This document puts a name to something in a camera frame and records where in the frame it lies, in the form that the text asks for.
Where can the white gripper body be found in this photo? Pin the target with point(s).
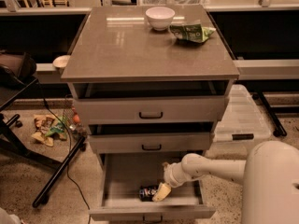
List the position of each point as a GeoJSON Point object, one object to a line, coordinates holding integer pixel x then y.
{"type": "Point", "coordinates": [170, 174]}

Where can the clear plastic storage bin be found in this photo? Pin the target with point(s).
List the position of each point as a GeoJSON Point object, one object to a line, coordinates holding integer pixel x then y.
{"type": "Point", "coordinates": [241, 128]}

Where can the black table frame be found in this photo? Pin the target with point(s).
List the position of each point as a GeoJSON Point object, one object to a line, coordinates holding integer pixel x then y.
{"type": "Point", "coordinates": [13, 144]}

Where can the black stand leg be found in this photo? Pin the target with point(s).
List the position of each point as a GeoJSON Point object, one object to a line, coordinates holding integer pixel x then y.
{"type": "Point", "coordinates": [278, 127]}

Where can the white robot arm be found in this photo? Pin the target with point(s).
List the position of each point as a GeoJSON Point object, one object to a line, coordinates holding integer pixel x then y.
{"type": "Point", "coordinates": [269, 176]}

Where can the grey top drawer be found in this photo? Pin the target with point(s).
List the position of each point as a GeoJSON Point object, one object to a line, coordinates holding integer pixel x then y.
{"type": "Point", "coordinates": [151, 109]}

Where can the white bowl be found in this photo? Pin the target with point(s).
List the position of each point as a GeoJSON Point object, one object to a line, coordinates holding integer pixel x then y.
{"type": "Point", "coordinates": [160, 18]}

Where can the green chip bag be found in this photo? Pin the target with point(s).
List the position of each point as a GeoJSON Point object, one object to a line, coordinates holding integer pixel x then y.
{"type": "Point", "coordinates": [192, 32]}

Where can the grey bottom drawer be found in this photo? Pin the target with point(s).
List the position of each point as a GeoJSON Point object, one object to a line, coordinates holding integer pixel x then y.
{"type": "Point", "coordinates": [124, 174]}

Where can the snack bags on floor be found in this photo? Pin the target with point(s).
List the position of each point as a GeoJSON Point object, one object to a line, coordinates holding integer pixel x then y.
{"type": "Point", "coordinates": [47, 128]}

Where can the blue pepsi can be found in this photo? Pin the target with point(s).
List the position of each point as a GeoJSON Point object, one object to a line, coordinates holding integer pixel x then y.
{"type": "Point", "coordinates": [146, 193]}

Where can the grey drawer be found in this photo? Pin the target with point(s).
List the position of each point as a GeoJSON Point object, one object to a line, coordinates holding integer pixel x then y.
{"type": "Point", "coordinates": [151, 137]}
{"type": "Point", "coordinates": [151, 109]}
{"type": "Point", "coordinates": [124, 174]}

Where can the grey middle drawer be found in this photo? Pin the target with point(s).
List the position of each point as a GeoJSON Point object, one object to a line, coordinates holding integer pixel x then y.
{"type": "Point", "coordinates": [151, 137]}

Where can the wire basket with bottles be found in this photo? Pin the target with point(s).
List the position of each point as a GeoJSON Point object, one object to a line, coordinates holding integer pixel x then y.
{"type": "Point", "coordinates": [72, 122]}

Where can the dark bag on table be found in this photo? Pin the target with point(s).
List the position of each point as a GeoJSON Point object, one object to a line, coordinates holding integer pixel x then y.
{"type": "Point", "coordinates": [16, 69]}

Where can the grey drawer cabinet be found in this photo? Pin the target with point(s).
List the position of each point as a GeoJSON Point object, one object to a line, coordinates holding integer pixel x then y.
{"type": "Point", "coordinates": [118, 55]}

